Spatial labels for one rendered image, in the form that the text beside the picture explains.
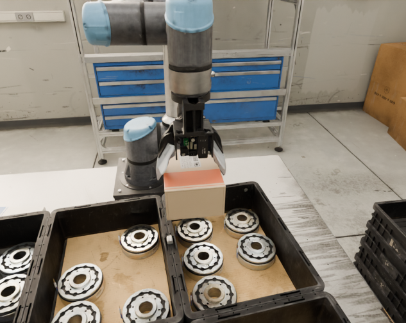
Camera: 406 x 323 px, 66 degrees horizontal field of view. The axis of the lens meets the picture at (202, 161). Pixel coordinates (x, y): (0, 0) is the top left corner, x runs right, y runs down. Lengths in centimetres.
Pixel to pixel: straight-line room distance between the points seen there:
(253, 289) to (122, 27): 64
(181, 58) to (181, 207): 29
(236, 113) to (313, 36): 141
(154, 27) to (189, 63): 12
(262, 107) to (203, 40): 235
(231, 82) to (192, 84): 217
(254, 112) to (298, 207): 169
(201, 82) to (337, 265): 77
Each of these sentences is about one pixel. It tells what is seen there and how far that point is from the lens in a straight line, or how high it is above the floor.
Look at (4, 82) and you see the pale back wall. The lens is 383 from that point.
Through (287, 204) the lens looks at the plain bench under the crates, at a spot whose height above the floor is 70.
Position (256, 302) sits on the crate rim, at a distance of 68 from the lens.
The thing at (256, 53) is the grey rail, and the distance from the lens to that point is 267.
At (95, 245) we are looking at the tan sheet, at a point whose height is 83.
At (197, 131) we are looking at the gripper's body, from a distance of 56.
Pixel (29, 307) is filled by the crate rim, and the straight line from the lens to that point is 77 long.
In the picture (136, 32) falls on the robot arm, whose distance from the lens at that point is 62.
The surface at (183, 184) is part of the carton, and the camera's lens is 62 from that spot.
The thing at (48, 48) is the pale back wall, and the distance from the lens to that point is 358.
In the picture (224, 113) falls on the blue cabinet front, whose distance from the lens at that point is 278.
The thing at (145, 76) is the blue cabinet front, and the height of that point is 76.
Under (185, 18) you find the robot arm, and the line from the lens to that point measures 51.
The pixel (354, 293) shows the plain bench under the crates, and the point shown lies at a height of 70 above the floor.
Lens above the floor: 149
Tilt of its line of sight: 32 degrees down
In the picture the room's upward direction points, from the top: straight up
